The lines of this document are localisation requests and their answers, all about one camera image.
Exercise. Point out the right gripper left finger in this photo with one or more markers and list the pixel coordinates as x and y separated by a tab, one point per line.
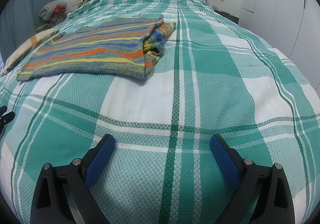
50	204

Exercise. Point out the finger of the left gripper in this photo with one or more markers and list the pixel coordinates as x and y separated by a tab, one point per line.
7	118
3	109

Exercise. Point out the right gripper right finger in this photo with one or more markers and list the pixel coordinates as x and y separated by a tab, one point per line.
274	204

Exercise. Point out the striped knit sweater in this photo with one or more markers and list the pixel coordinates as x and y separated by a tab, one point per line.
128	47

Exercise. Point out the pile of clothes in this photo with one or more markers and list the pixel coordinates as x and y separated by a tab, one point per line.
52	14

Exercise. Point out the patterned throw pillow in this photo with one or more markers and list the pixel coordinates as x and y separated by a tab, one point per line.
28	46

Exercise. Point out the blue curtain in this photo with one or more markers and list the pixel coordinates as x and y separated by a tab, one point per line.
19	20

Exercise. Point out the green plaid bed blanket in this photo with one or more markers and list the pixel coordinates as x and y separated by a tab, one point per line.
215	77

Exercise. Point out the dark bedside table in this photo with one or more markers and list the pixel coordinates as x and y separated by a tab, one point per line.
226	15

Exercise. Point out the white wardrobe door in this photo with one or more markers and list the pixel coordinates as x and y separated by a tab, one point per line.
291	26

